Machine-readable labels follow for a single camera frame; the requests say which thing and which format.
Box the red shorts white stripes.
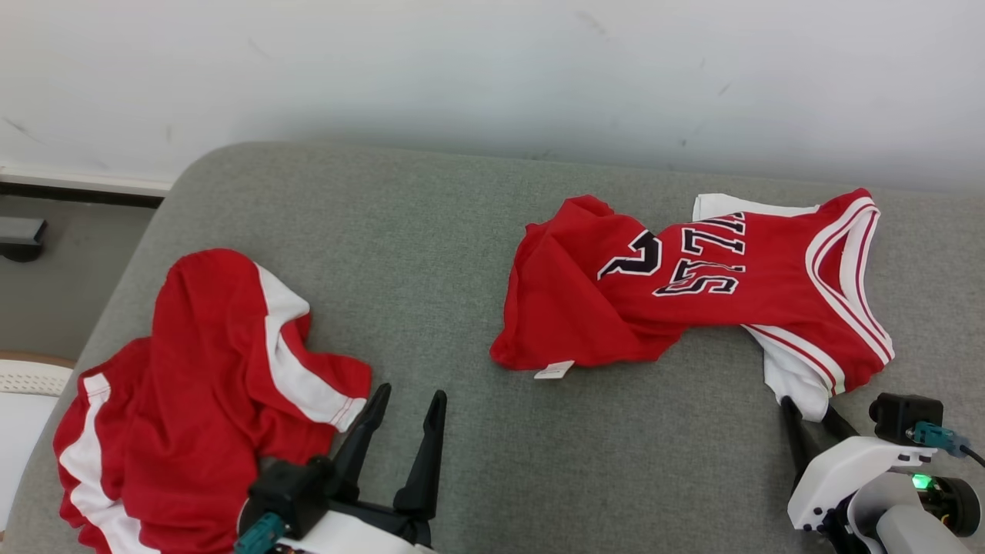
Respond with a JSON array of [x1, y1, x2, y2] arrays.
[[52, 248, 373, 554]]

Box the grey fabric sofa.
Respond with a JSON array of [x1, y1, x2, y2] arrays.
[[0, 141, 985, 554]]

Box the white plastic laundry basket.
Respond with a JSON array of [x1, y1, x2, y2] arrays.
[[0, 352, 75, 533]]

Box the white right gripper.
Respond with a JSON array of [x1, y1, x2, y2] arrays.
[[780, 396, 936, 533]]

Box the red basketball jersey white trim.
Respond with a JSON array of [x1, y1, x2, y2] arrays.
[[489, 187, 896, 422]]

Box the dark grey flat block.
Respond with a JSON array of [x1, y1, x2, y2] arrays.
[[0, 217, 48, 264]]

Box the white wall baseboard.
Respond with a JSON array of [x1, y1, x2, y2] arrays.
[[0, 164, 175, 209]]

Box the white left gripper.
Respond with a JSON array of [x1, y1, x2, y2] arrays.
[[285, 383, 448, 554]]

